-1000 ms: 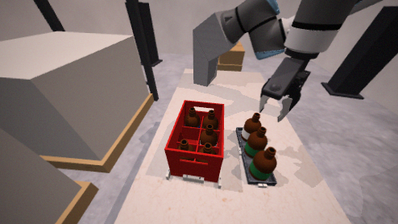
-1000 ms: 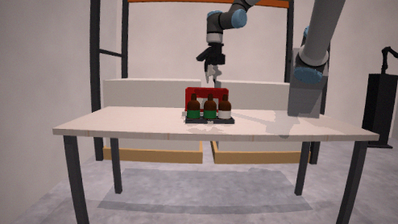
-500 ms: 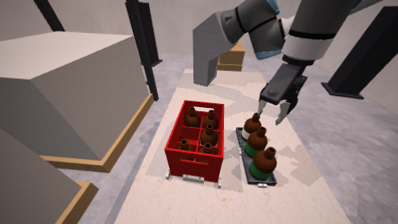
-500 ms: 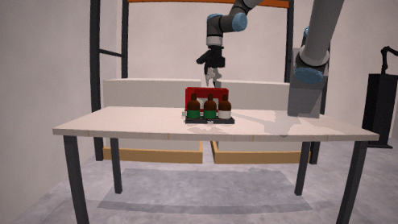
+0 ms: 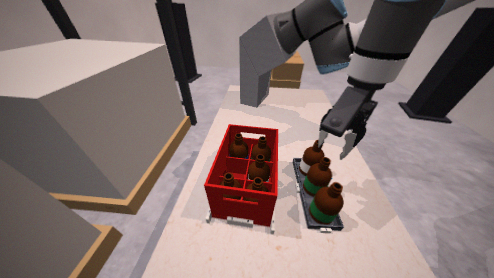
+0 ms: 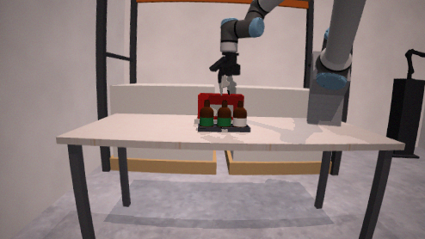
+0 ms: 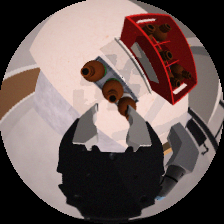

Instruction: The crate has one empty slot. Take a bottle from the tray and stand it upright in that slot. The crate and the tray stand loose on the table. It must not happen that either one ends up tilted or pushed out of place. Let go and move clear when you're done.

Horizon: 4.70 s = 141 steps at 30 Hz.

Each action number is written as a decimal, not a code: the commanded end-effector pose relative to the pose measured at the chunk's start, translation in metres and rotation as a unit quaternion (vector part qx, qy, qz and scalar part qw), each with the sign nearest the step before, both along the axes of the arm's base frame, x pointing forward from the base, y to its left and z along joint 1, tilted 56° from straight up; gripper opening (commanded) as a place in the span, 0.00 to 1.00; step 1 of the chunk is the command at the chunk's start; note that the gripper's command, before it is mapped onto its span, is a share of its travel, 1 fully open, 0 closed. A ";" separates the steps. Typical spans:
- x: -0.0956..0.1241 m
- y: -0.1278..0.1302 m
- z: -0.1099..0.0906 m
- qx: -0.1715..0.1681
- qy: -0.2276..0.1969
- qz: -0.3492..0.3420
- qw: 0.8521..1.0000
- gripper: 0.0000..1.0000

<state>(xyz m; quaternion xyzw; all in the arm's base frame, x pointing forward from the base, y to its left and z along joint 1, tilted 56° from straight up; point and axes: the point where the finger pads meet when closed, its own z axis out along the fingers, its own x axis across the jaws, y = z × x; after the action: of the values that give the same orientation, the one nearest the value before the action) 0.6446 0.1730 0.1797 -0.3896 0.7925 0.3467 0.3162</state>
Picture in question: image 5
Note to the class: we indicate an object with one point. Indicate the red bottle crate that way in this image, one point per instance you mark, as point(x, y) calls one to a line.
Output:
point(261, 213)

